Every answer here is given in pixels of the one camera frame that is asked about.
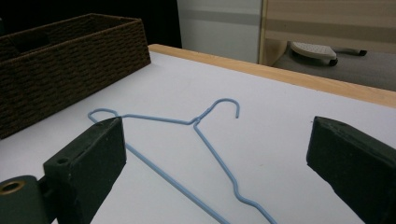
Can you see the dark brown woven basket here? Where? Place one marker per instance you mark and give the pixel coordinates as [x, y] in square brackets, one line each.
[68, 71]

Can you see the white wheeled stand base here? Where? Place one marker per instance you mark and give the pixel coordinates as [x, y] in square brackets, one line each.
[317, 51]

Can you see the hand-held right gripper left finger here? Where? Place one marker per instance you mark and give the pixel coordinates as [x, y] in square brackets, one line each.
[90, 168]

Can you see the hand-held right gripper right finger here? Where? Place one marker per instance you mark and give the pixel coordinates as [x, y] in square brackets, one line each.
[351, 161]

